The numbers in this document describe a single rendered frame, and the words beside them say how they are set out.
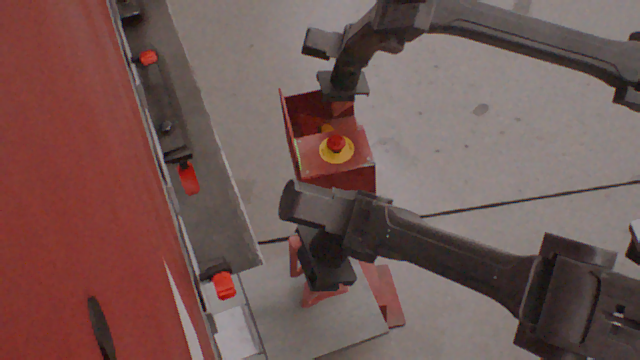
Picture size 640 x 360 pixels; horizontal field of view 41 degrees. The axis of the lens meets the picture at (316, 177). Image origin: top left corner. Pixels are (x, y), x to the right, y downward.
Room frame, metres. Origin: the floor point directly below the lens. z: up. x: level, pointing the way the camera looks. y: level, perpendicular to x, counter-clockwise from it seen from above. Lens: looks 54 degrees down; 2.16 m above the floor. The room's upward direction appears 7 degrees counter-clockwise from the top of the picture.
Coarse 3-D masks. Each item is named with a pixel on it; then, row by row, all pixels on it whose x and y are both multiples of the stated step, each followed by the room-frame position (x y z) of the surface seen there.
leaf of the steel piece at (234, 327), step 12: (228, 312) 0.61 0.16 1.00; (240, 312) 0.61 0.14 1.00; (216, 324) 0.59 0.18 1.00; (228, 324) 0.59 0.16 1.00; (240, 324) 0.59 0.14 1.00; (216, 336) 0.57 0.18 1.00; (228, 336) 0.57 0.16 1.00; (240, 336) 0.57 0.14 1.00; (252, 336) 0.57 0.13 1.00; (228, 348) 0.55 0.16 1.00; (240, 348) 0.55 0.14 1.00; (252, 348) 0.55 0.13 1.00
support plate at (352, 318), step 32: (288, 256) 0.70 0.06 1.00; (256, 288) 0.65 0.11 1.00; (288, 288) 0.64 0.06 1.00; (352, 288) 0.63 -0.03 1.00; (256, 320) 0.59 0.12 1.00; (288, 320) 0.59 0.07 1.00; (320, 320) 0.58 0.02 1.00; (352, 320) 0.57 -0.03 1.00; (288, 352) 0.53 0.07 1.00; (320, 352) 0.53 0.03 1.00
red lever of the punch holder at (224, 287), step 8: (216, 264) 0.54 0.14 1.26; (224, 264) 0.54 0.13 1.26; (208, 272) 0.53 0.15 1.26; (216, 272) 0.53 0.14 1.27; (224, 272) 0.52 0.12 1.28; (232, 272) 0.53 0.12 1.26; (200, 280) 0.53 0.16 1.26; (216, 280) 0.50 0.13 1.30; (224, 280) 0.49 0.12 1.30; (232, 280) 0.49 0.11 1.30; (216, 288) 0.48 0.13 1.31; (224, 288) 0.48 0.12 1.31; (232, 288) 0.48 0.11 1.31; (224, 296) 0.47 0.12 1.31; (232, 296) 0.47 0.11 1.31
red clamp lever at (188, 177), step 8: (176, 152) 0.74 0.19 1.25; (184, 152) 0.73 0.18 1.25; (168, 160) 0.73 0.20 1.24; (176, 160) 0.73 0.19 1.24; (184, 160) 0.73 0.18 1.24; (184, 168) 0.73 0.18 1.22; (192, 168) 0.73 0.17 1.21; (184, 176) 0.73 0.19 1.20; (192, 176) 0.73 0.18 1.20; (184, 184) 0.73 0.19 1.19; (192, 184) 0.73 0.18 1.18; (192, 192) 0.73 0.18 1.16
